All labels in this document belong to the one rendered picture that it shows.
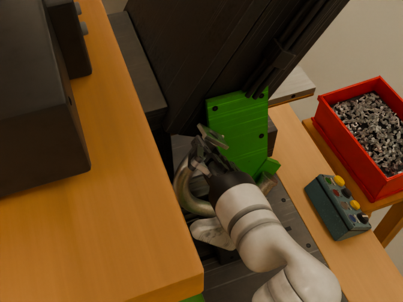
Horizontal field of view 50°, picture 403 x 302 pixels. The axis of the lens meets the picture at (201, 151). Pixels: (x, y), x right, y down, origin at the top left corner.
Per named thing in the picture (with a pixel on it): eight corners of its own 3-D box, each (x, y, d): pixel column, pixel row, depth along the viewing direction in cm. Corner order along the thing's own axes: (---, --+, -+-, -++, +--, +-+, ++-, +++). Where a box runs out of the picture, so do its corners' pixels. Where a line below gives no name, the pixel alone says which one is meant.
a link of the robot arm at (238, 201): (185, 229, 63) (199, 261, 58) (234, 174, 59) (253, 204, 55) (227, 244, 68) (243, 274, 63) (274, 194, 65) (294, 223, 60)
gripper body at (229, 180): (274, 196, 64) (249, 160, 71) (237, 178, 59) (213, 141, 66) (243, 230, 66) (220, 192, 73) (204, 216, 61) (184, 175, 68)
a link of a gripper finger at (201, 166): (220, 174, 64) (220, 169, 66) (196, 155, 64) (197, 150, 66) (210, 185, 65) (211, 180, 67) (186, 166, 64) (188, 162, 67)
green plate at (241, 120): (250, 151, 94) (249, 65, 80) (267, 174, 87) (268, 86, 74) (201, 166, 91) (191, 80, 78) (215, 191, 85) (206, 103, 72)
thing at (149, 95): (145, 112, 120) (128, 9, 92) (179, 202, 103) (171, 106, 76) (80, 130, 116) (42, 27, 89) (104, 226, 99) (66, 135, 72)
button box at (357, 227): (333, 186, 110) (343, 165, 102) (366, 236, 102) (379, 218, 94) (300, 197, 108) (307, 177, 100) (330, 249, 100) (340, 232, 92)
